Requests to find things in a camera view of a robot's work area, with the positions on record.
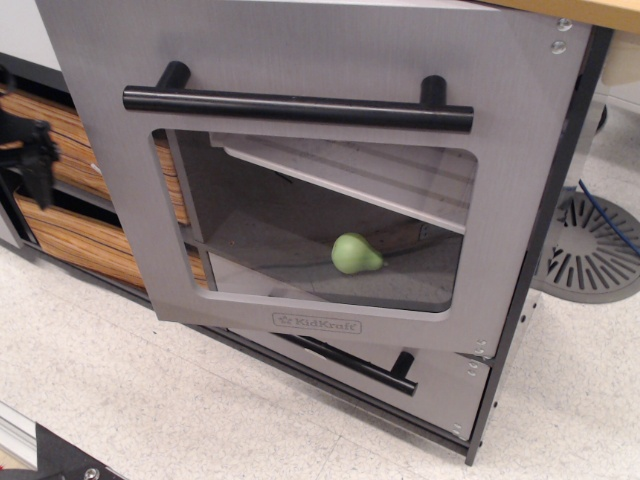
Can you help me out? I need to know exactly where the grey toy oven door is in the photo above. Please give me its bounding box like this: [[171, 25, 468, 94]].
[[38, 1, 592, 357]]

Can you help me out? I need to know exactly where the grey lower drawer front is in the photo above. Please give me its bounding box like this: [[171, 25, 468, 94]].
[[235, 329, 489, 440]]

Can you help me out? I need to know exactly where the black drawer handle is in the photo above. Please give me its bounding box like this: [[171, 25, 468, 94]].
[[276, 334, 418, 396]]

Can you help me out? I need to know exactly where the green toy pear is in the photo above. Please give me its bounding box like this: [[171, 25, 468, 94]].
[[331, 233, 384, 275]]

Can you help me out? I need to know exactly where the upper wood-pattern storage bin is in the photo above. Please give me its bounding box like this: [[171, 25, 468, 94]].
[[1, 90, 190, 225]]

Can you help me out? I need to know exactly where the grey oven shelf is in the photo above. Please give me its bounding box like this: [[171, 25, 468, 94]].
[[209, 133, 477, 234]]

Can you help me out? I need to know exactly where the wood-pattern storage bin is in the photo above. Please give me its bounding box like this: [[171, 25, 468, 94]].
[[1, 90, 190, 225], [13, 192, 218, 291]]

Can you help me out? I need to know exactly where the black oven door handle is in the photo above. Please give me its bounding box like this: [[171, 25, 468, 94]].
[[122, 61, 474, 134]]

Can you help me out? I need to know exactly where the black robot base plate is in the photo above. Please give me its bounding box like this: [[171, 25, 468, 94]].
[[36, 424, 124, 480]]

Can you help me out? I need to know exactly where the wooden countertop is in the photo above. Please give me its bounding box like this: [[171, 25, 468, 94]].
[[489, 0, 639, 34]]

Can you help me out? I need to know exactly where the black toy kitchen frame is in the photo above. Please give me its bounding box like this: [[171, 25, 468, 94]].
[[0, 24, 615, 467]]

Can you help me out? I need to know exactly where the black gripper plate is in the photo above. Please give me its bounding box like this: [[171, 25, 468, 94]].
[[0, 64, 62, 210]]

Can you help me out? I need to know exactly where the grey round floor base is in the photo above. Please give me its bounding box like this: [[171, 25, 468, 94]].
[[532, 191, 639, 304]]

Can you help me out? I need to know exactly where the lower wood-pattern storage bin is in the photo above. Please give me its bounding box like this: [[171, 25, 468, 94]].
[[13, 192, 218, 291]]

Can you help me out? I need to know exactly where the blue cable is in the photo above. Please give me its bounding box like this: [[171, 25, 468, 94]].
[[578, 178, 640, 254]]

